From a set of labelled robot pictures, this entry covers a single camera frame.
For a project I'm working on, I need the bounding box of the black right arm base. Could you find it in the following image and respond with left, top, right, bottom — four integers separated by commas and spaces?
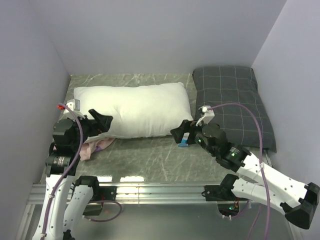
201, 185, 240, 218

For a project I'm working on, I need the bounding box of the white pillow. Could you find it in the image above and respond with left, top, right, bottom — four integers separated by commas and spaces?
73, 82, 193, 139

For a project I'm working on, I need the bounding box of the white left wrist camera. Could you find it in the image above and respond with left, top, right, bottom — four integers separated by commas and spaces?
57, 98, 85, 120

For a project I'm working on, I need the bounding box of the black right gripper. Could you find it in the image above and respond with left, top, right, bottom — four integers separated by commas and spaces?
170, 117, 217, 157

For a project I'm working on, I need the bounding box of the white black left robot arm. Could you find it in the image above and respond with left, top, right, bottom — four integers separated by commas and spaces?
32, 109, 113, 240

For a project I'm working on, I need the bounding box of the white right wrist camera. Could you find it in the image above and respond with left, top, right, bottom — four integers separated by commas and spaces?
196, 105, 215, 127

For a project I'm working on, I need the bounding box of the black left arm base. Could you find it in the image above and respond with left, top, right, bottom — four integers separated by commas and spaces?
83, 186, 117, 217

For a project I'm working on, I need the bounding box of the small blue white tag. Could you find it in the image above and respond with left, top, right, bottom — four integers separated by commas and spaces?
178, 132, 190, 148

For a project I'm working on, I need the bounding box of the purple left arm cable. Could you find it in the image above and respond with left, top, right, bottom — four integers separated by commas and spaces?
39, 103, 85, 240

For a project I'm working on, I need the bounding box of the aluminium mounting rail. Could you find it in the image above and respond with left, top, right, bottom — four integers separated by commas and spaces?
27, 181, 253, 206

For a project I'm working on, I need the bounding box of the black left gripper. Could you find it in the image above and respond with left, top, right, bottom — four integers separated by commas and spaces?
68, 108, 113, 150

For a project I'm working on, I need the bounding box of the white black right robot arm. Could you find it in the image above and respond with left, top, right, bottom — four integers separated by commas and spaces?
170, 120, 320, 230

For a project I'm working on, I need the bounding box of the grey plaid pillow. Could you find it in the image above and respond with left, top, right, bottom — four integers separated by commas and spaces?
192, 66, 277, 152

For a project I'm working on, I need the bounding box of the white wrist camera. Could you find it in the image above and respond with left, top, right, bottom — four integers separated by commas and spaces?
196, 105, 215, 127
57, 98, 85, 120

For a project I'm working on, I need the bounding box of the purple printed pillowcase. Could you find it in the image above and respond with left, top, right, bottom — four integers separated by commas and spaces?
79, 137, 115, 161

